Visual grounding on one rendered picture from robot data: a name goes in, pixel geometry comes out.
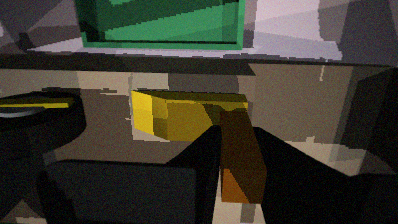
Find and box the green tray floor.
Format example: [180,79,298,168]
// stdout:
[92,0,239,42]

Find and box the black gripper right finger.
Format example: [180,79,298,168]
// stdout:
[253,127,398,224]

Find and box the yellow wedge with orange handle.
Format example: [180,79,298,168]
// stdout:
[131,90,267,204]

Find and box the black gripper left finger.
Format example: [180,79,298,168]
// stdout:
[36,125,222,224]

